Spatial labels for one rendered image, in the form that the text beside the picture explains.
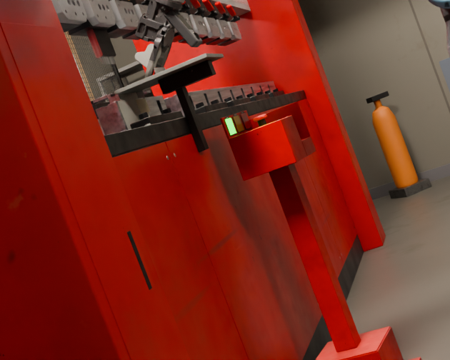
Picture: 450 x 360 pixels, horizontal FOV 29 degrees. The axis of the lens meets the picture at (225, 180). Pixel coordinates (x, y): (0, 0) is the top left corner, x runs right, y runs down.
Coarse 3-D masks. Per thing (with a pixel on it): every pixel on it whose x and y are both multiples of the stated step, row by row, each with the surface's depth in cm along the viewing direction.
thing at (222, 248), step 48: (192, 144) 224; (144, 192) 181; (192, 192) 211; (240, 192) 252; (336, 192) 422; (144, 240) 172; (192, 240) 198; (240, 240) 235; (288, 240) 289; (336, 240) 376; (192, 288) 188; (240, 288) 220; (288, 288) 267; (192, 336) 178; (240, 336) 207; (288, 336) 247
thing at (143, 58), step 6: (150, 48) 226; (138, 54) 227; (144, 54) 226; (150, 54) 226; (138, 60) 227; (144, 60) 226; (150, 60) 225; (156, 60) 226; (150, 66) 225; (150, 72) 226
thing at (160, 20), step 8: (152, 0) 226; (160, 0) 223; (152, 8) 226; (160, 8) 226; (168, 8) 225; (176, 8) 224; (144, 16) 227; (152, 16) 226; (160, 16) 226; (144, 24) 226; (152, 24) 225; (160, 24) 224; (168, 24) 225; (136, 32) 226; (144, 32) 226; (152, 32) 226; (160, 32) 225; (168, 32) 225; (144, 40) 226; (152, 40) 226; (168, 40) 228
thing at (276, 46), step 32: (256, 0) 435; (288, 0) 432; (256, 32) 437; (288, 32) 434; (224, 64) 443; (256, 64) 440; (288, 64) 436; (320, 64) 449; (320, 96) 434; (320, 128) 436; (352, 160) 438; (352, 192) 437
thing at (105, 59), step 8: (88, 32) 226; (96, 32) 228; (104, 32) 233; (96, 40) 226; (104, 40) 231; (96, 48) 226; (104, 48) 229; (112, 48) 235; (96, 56) 227; (104, 56) 229; (112, 56) 235
